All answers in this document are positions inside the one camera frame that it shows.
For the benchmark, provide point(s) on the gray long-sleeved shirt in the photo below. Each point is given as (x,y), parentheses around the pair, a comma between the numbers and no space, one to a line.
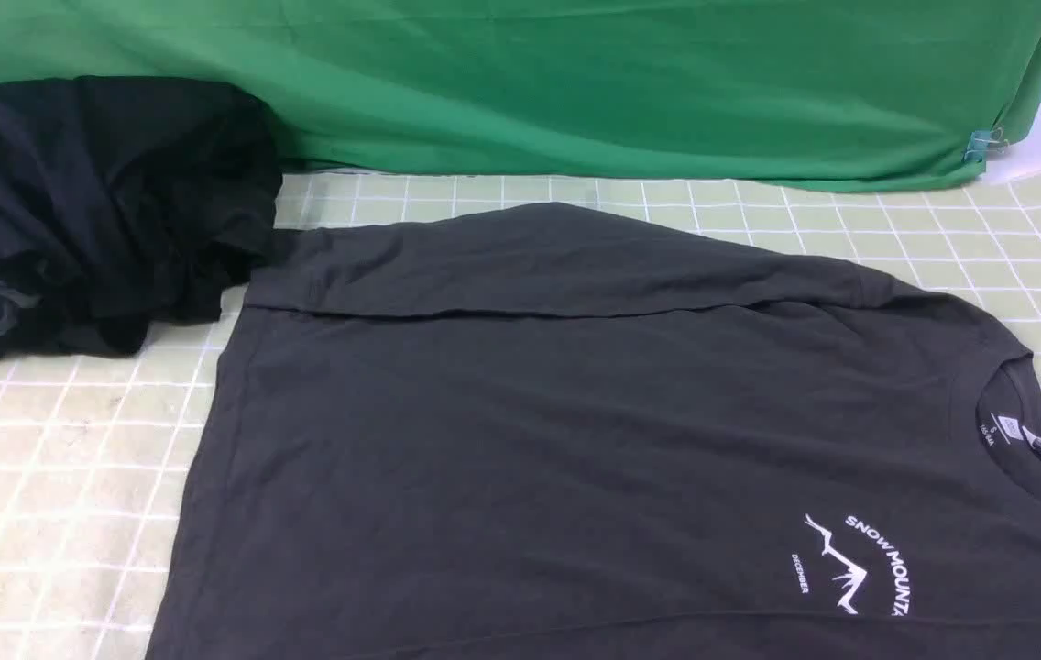
(554,433)

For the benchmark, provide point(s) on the green backdrop cloth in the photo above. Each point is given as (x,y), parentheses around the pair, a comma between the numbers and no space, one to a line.
(834,96)

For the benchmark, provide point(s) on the green checkered tablecloth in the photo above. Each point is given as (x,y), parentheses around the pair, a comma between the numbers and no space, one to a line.
(94,452)

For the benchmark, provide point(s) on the pile of black clothes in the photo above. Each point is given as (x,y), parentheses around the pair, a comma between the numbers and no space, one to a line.
(125,202)

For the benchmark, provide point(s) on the blue binder clip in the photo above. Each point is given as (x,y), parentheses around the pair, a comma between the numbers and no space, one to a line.
(986,145)

